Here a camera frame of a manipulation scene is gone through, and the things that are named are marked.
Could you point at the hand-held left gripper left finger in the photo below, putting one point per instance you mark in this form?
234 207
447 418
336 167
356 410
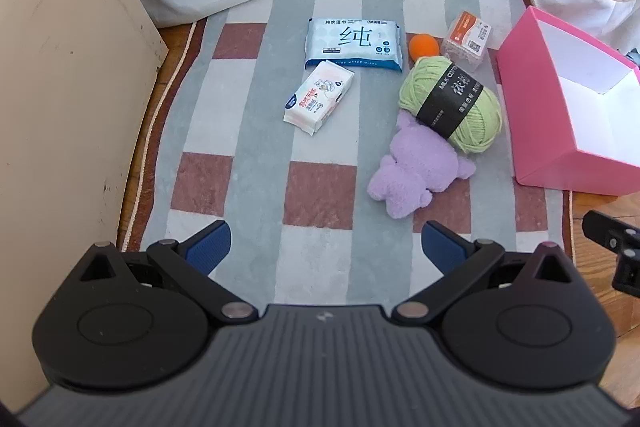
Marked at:
212 247

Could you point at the orange ball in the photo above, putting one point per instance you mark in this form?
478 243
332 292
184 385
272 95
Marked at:
424 47

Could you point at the blue white wet wipes pack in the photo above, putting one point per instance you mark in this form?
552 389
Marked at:
352 42

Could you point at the purple plush toy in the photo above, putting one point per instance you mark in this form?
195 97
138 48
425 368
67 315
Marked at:
415 167

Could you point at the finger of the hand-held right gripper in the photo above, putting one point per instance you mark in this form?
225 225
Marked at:
627 262

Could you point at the checkered rug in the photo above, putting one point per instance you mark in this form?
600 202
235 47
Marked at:
260 187

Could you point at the pink cardboard box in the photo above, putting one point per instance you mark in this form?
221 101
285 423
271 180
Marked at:
540 122

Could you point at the white pink tissue pack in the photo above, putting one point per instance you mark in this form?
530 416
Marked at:
320 97

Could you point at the clear box with orange label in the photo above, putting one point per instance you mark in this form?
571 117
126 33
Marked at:
467 39

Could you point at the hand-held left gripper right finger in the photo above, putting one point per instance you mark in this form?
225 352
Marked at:
442 247

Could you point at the green yarn ball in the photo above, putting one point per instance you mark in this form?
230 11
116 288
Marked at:
480 122

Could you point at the blue cloth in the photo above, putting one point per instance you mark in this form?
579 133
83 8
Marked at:
634 58

